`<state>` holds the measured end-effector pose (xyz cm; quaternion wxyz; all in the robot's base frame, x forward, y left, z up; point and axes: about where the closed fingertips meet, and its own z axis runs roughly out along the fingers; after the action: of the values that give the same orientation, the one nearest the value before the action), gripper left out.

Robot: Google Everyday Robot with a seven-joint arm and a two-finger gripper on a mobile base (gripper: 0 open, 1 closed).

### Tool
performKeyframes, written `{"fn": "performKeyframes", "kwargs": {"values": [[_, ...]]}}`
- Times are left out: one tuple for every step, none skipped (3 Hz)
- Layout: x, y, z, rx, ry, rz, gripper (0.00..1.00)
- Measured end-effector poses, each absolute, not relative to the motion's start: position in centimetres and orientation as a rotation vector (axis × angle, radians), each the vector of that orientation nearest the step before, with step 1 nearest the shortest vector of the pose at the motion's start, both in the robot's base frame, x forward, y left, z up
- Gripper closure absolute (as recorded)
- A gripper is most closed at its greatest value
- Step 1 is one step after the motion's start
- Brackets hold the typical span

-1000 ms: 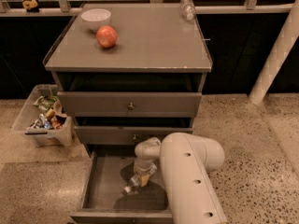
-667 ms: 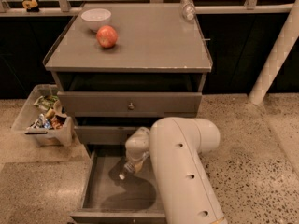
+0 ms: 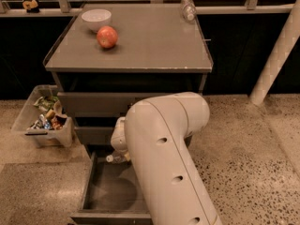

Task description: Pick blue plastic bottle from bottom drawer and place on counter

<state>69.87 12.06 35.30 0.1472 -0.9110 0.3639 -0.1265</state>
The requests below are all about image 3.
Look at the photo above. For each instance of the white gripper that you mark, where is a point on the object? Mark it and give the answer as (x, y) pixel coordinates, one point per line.
(118, 139)

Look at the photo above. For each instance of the clear plastic bottle blue label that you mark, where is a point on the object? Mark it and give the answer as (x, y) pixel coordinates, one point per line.
(116, 158)

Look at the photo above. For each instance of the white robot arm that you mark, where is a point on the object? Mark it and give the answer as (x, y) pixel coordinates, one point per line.
(152, 135)

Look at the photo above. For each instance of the grey open bottom drawer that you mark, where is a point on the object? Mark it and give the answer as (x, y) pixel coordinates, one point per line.
(111, 194)

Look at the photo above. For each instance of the grey middle drawer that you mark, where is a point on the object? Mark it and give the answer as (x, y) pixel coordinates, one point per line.
(94, 135)

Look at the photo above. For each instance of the grey top drawer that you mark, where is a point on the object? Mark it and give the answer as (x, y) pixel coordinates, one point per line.
(88, 104)

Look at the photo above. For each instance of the grey drawer cabinet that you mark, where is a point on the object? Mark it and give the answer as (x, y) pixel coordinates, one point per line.
(157, 51)

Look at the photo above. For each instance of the clear plastic bottle on counter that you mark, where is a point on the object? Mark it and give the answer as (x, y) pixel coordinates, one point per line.
(188, 10)

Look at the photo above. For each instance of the brown snack packet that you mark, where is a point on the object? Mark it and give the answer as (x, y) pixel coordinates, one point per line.
(58, 122)

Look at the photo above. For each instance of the blue silver snack packet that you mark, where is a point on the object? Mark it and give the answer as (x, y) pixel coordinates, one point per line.
(41, 123)

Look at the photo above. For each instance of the clear plastic bin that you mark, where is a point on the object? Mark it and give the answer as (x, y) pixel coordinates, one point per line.
(29, 114)

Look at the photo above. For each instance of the green snack bag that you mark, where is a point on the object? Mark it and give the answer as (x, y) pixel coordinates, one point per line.
(45, 103)

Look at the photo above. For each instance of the red apple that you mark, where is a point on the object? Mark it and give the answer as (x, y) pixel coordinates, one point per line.
(107, 37)

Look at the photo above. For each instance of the white bowl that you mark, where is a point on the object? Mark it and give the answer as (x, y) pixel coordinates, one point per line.
(96, 18)

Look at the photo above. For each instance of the yellow black object on ledge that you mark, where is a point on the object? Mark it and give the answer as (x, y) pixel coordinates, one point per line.
(31, 6)

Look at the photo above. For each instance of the white diagonal pole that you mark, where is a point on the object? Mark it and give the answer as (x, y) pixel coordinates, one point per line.
(286, 40)

